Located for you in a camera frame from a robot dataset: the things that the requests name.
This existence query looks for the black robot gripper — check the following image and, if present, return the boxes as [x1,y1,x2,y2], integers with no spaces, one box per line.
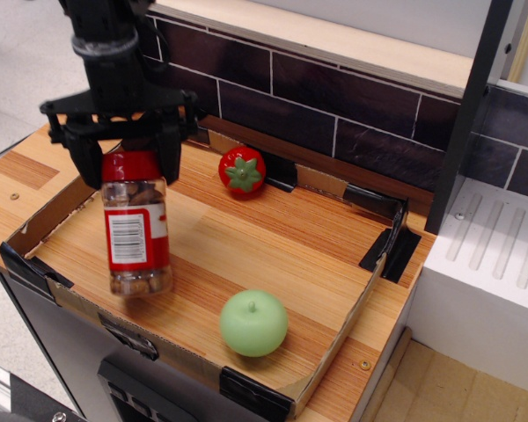
[40,39,198,188]

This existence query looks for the red-lidded spice bottle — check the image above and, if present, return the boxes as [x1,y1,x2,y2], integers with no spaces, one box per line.
[100,151,172,297]

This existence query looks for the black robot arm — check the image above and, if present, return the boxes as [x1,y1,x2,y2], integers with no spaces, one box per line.
[40,1,197,189]

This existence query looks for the cardboard fence with black tape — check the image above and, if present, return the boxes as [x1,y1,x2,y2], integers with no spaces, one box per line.
[0,133,432,421]

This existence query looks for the red toy tomato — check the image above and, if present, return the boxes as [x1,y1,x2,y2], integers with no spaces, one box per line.
[218,147,267,194]

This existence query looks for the green toy apple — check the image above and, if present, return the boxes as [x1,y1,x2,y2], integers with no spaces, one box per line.
[219,290,289,357]

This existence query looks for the black toy oven front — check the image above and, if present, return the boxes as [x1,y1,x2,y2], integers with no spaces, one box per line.
[97,358,212,422]

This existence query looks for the white toy sink drainboard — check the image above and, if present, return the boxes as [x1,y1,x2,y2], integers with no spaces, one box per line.
[411,78,528,379]

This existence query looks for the black shelf frame with wood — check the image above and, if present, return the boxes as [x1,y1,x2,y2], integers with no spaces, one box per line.
[144,1,490,233]

